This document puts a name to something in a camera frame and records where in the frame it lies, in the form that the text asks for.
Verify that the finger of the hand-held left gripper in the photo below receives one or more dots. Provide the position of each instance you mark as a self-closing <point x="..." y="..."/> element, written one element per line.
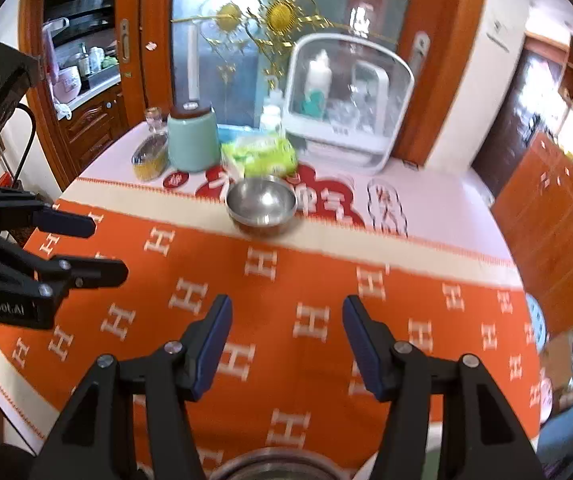
<point x="69" y="224"/>
<point x="99" y="272"/>

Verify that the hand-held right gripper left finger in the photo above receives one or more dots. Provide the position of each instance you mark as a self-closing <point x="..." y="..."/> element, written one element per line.
<point x="212" y="350"/>

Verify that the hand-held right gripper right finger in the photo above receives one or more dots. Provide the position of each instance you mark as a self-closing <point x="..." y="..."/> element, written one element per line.
<point x="364" y="352"/>

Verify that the small steel bowl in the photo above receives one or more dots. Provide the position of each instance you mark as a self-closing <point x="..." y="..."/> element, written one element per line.
<point x="261" y="202"/>

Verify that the orange patterned tablecloth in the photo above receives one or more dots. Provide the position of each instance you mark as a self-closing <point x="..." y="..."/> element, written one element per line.
<point x="276" y="310"/>

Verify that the glass jar with yellow contents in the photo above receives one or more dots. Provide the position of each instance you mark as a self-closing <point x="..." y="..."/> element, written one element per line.
<point x="149" y="160"/>

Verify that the pink rice cooker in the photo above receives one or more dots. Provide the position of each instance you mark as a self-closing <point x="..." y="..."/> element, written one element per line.
<point x="69" y="85"/>

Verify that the mint green canister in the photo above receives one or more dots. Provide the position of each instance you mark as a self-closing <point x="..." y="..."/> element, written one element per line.
<point x="191" y="140"/>

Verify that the white red printed tablecloth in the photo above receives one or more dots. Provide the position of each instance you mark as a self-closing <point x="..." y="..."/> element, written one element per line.
<point x="441" y="200"/>

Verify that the blue tissue packet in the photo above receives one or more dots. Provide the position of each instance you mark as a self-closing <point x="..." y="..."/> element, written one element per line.
<point x="231" y="135"/>

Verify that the green tissue packet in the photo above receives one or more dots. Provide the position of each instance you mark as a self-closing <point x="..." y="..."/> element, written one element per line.
<point x="261" y="155"/>

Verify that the white storage box clear lid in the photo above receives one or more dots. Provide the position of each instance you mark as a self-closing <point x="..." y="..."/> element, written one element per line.
<point x="346" y="130"/>

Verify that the wooden cabinet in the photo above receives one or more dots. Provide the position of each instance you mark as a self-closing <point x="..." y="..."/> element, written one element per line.
<point x="551" y="230"/>

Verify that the small white bottle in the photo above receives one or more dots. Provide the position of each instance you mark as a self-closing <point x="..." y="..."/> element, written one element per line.
<point x="271" y="115"/>

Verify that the white teal bottle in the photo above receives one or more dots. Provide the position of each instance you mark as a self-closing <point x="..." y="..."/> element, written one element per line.
<point x="319" y="85"/>

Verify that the golden flower branch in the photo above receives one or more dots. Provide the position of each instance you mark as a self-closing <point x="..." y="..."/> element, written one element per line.
<point x="279" y="15"/>

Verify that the wooden glass sliding door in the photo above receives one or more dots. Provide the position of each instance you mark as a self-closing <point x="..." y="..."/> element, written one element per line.
<point x="446" y="35"/>

